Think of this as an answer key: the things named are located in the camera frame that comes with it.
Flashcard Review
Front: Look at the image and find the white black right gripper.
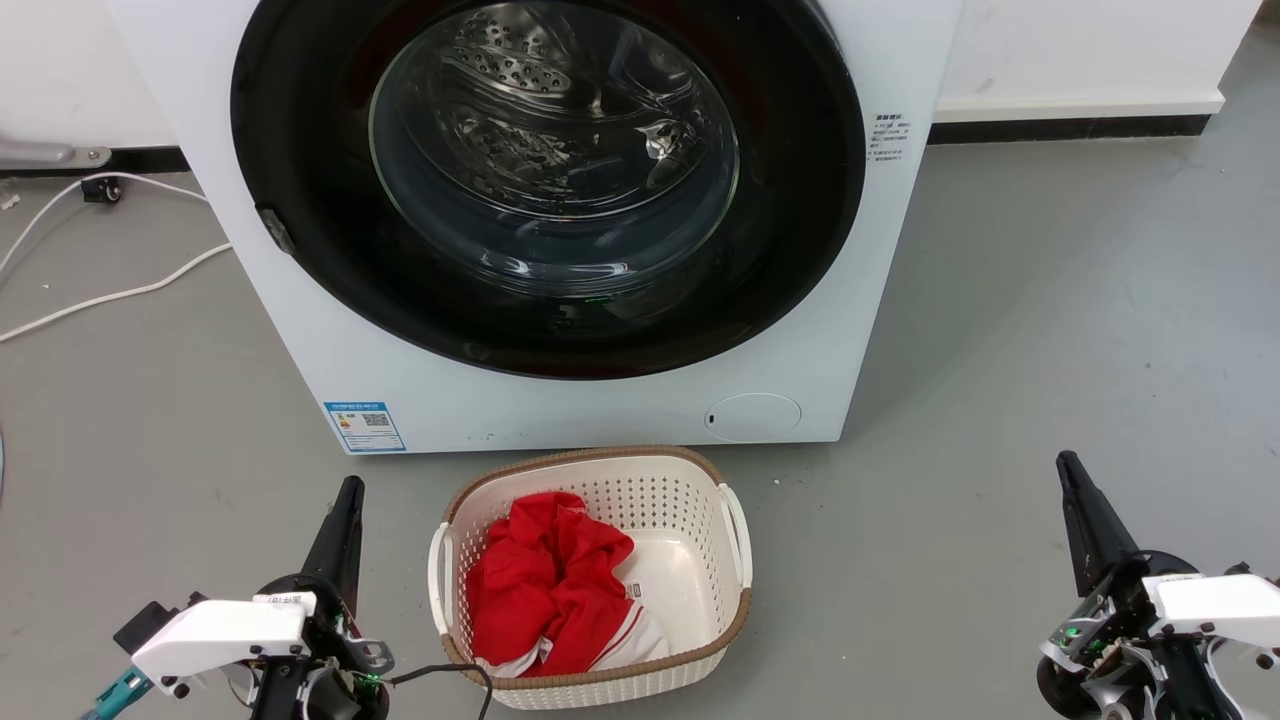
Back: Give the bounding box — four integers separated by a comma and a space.
1057, 450, 1280, 666

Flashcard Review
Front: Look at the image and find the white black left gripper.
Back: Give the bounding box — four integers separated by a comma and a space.
115, 475, 366, 701

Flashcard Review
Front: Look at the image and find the black round glass washer door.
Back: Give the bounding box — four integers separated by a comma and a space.
230, 0, 867, 381

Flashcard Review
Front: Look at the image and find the white front-load washing machine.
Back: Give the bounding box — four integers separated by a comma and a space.
105, 0, 966, 456

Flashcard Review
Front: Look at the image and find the silver metal door hinge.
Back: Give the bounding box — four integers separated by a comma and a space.
257, 206, 297, 255

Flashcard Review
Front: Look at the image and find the blue energy label sticker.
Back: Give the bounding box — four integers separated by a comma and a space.
323, 401, 407, 454

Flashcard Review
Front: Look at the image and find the red and white garment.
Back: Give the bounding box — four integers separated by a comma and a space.
465, 490, 671, 679

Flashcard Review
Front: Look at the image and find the white perforated laundry basket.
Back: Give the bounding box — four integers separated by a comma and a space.
428, 445, 753, 711

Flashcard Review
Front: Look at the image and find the round white filter cover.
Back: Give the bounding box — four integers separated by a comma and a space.
703, 392, 803, 444

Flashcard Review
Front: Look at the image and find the black skirting strip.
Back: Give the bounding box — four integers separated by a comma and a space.
928, 114, 1211, 146

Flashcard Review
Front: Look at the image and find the small printed text sticker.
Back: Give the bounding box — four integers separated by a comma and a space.
872, 112, 909, 164

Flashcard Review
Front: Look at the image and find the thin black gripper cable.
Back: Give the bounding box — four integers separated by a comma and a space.
388, 662, 494, 720

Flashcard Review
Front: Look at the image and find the teal left cable connector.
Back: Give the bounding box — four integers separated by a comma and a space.
80, 668, 153, 720

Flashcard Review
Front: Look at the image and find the white power cable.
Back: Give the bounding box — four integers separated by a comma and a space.
0, 243, 233, 344
0, 172, 213, 281

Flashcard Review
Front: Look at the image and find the grey metal floor bracket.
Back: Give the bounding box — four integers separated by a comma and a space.
0, 140, 113, 171

